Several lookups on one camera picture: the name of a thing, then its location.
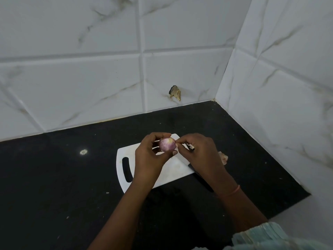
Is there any person's left forearm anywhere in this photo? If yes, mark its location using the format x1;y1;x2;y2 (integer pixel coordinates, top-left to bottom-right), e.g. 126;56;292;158
87;179;155;250

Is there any white plastic cutting board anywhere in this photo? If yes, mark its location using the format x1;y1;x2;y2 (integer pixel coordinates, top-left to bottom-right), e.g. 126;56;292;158
116;133;196;194

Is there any person's right hand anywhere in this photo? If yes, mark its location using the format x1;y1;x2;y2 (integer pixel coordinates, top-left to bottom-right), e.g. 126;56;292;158
176;134;239;197

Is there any person's right forearm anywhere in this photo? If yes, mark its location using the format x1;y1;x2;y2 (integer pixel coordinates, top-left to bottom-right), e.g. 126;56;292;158
220;189;268;233

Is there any small onion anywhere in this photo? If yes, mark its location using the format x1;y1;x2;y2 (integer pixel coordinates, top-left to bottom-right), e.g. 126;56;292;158
159;137;177;153

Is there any person's left hand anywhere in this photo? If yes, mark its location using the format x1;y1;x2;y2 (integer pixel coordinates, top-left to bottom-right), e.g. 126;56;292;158
132;132;178;188

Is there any black-handled kitchen knife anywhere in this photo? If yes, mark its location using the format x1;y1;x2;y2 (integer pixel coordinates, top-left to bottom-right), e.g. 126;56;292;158
177;153;215;193

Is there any orange thread bracelet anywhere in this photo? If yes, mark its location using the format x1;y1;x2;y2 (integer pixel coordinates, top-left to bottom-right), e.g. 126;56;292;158
218;184;240;198

